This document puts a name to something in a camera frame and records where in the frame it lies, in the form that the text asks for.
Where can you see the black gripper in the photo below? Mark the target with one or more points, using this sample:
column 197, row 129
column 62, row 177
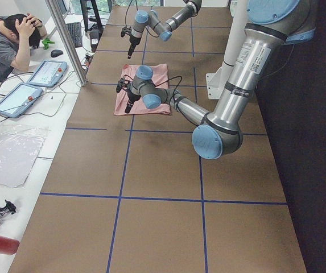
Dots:
column 131, row 98
column 133, row 41

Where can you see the pink Snoopy t-shirt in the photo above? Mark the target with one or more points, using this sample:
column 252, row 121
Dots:
column 154, row 93

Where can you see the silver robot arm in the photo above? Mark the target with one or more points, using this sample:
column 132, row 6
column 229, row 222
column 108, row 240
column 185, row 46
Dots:
column 258, row 28
column 144, row 19

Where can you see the black keyboard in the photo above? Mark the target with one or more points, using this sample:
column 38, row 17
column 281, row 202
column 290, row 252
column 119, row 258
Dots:
column 74, row 30

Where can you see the black computer mouse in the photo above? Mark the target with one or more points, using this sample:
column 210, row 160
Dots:
column 56, row 52

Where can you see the upper blue teach pendant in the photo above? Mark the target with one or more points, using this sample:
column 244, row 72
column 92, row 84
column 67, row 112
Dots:
column 48, row 73

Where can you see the blue teach pendant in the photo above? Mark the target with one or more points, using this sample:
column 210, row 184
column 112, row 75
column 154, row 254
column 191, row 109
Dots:
column 48, row 73
column 19, row 100

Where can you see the green clamp tool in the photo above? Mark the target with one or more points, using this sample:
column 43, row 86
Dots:
column 46, row 43

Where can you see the lower blue teach pendant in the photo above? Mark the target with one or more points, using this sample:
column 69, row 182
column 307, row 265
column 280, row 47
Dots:
column 19, row 100

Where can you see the seated person grey shirt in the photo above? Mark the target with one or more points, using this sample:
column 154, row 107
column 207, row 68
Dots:
column 19, row 34

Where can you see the clear plastic bag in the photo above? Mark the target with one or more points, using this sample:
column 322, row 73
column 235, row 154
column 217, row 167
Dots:
column 20, row 145

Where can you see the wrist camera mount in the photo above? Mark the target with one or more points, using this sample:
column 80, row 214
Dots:
column 126, row 31
column 123, row 84

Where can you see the aluminium frame post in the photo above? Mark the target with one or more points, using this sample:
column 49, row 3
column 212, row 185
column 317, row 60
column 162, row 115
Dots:
column 66, row 39

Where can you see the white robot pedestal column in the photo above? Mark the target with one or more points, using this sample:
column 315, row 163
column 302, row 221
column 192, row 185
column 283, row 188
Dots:
column 216, row 81

